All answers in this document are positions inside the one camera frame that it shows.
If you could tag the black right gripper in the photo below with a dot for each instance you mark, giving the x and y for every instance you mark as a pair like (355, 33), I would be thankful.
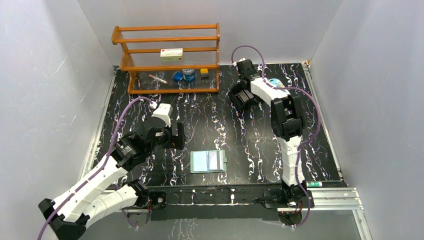
(253, 68)

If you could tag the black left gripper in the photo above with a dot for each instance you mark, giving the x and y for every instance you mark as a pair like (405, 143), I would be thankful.
(178, 136)

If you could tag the black card storage box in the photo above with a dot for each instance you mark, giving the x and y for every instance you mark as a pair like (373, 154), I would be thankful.
(239, 106)

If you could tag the mint green card holder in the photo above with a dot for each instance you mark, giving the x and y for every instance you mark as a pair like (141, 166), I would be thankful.
(208, 161)

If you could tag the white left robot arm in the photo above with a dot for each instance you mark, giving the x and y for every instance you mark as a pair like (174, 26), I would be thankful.
(72, 213)

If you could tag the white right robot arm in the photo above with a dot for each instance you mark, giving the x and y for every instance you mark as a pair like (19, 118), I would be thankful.
(287, 124)

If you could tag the stack of cards in box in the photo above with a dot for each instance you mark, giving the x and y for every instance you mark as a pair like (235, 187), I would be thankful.
(244, 96)

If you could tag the blue white packaged tool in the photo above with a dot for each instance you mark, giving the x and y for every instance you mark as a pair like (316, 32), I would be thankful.
(275, 83)

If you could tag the yellow black sponge block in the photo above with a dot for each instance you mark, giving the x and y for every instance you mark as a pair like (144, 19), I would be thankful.
(204, 73)

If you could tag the blue round jar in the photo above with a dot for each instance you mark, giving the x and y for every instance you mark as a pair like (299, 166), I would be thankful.
(188, 74)

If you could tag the blue square lid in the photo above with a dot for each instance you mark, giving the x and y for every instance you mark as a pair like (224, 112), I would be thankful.
(177, 76)

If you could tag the red white pen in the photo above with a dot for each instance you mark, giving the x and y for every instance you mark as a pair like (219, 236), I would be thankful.
(158, 79)

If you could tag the orange wooden shelf rack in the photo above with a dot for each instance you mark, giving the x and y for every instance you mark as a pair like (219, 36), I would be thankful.
(141, 47)

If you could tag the white medicine box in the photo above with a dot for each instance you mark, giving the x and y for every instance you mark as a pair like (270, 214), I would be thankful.
(171, 54)

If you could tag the green white marker pen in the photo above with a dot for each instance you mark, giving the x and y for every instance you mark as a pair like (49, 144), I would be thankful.
(314, 184)

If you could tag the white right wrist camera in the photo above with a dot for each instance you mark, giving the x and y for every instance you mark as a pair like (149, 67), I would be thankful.
(237, 63)

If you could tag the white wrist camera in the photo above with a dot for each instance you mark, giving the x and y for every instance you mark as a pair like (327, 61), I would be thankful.
(237, 63)
(164, 112)

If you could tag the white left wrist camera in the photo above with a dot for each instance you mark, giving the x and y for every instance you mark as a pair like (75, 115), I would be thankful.
(164, 112)

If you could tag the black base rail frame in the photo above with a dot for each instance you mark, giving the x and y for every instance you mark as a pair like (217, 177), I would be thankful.
(221, 202)

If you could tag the silver aluminium rail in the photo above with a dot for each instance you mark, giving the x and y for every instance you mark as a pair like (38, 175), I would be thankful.
(335, 198)

